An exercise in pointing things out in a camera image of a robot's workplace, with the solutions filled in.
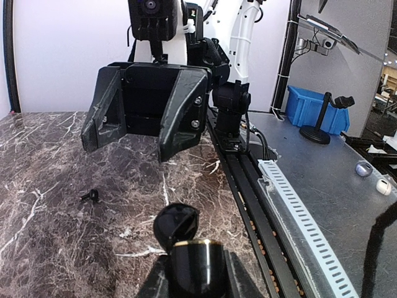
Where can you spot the white slotted cable duct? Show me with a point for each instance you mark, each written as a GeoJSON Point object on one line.
{"type": "Point", "coordinates": [315, 258]}

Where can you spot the black frame post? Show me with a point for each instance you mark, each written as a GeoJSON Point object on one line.
{"type": "Point", "coordinates": [288, 51]}
{"type": "Point", "coordinates": [9, 55]}

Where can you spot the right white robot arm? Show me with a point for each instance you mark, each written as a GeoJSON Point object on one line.
{"type": "Point", "coordinates": [186, 57]}

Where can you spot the blue plastic bin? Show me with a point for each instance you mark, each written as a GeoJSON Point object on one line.
{"type": "Point", "coordinates": [304, 106]}

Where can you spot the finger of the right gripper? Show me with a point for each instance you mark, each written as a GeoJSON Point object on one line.
{"type": "Point", "coordinates": [105, 121]}
{"type": "Point", "coordinates": [182, 121]}

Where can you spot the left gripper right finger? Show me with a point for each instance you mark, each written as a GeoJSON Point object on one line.
{"type": "Point", "coordinates": [239, 284]}

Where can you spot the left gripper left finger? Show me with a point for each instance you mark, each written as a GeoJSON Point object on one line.
{"type": "Point", "coordinates": [156, 285]}

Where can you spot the black charging case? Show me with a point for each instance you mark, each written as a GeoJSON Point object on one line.
{"type": "Point", "coordinates": [195, 267]}

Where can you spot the grey round knob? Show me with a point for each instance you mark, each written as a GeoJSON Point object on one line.
{"type": "Point", "coordinates": [363, 169]}

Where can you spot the black earbud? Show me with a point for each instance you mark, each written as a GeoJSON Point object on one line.
{"type": "Point", "coordinates": [92, 195]}

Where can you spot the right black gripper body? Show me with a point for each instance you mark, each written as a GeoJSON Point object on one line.
{"type": "Point", "coordinates": [146, 88]}

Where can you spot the right black frame post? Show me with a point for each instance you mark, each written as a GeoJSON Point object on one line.
{"type": "Point", "coordinates": [288, 51]}

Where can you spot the black desk stand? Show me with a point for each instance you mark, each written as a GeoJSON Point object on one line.
{"type": "Point", "coordinates": [314, 133]}

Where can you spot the white round knob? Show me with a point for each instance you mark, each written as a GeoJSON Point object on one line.
{"type": "Point", "coordinates": [384, 187]}

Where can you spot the left black frame post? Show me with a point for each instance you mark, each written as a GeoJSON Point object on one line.
{"type": "Point", "coordinates": [9, 55]}

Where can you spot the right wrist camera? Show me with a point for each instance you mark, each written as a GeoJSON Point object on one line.
{"type": "Point", "coordinates": [154, 20]}

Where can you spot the black front frame rail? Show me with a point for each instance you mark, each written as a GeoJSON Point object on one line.
{"type": "Point", "coordinates": [280, 270]}

